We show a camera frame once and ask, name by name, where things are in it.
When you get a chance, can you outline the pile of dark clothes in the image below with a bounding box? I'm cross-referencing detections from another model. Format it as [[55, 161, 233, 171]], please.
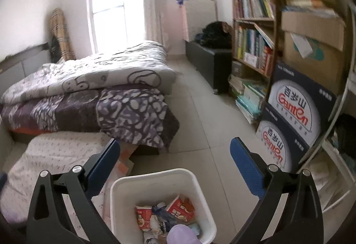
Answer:
[[194, 21, 233, 49]]

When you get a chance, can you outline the pink sheer curtain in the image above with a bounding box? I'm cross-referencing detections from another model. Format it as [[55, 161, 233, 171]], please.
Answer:
[[144, 0, 169, 48]]

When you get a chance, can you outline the upper Ganten water carton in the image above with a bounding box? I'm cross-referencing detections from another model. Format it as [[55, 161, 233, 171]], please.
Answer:
[[268, 61, 336, 146]]

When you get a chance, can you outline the brown cardboard box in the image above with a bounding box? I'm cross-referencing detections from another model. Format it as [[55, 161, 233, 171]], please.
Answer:
[[281, 11, 346, 95]]

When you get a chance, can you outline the black storage bench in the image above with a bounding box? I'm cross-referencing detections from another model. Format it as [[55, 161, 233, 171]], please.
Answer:
[[185, 41, 232, 94]]

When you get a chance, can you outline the light blue tissue pack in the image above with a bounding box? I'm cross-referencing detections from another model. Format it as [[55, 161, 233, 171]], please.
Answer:
[[187, 223, 201, 237]]

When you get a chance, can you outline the white tissue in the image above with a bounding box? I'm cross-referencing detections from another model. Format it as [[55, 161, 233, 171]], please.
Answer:
[[143, 215, 163, 244]]

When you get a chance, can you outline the white cartoon print duvet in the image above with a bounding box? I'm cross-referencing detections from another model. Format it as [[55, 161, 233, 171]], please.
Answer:
[[1, 41, 176, 104]]

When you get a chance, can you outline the lower Ganten water carton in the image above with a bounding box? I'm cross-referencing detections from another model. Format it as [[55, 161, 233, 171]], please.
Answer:
[[257, 104, 309, 172]]

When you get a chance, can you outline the ganten water carton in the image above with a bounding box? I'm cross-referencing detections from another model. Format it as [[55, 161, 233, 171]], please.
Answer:
[[257, 104, 309, 172], [268, 61, 336, 146]]

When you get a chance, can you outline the red white snack package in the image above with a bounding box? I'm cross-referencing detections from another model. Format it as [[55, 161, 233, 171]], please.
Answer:
[[165, 195, 195, 223]]

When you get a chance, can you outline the white pink folding screen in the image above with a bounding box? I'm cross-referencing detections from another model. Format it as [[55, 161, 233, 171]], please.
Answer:
[[180, 0, 217, 42]]

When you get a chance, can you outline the grey padded headboard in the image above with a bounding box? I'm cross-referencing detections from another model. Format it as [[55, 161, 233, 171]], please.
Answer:
[[0, 43, 51, 95]]

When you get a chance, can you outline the red instant noodle cup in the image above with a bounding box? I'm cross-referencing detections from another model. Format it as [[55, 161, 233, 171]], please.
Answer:
[[135, 205, 152, 231]]

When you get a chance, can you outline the plaid beige garment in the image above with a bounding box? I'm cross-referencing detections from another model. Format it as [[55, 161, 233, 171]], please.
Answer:
[[49, 8, 76, 61]]

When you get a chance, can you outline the white trash bin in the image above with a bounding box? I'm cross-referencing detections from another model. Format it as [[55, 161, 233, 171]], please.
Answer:
[[110, 168, 217, 243]]

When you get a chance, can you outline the wooden bookshelf with books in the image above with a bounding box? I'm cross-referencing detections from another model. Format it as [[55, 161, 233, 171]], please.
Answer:
[[229, 0, 282, 125]]

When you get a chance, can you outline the purple patterned quilt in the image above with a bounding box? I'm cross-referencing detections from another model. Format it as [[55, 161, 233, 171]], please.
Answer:
[[1, 84, 180, 152]]

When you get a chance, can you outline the cherry print table cloth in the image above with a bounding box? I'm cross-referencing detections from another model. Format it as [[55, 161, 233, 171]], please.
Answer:
[[1, 132, 138, 240]]

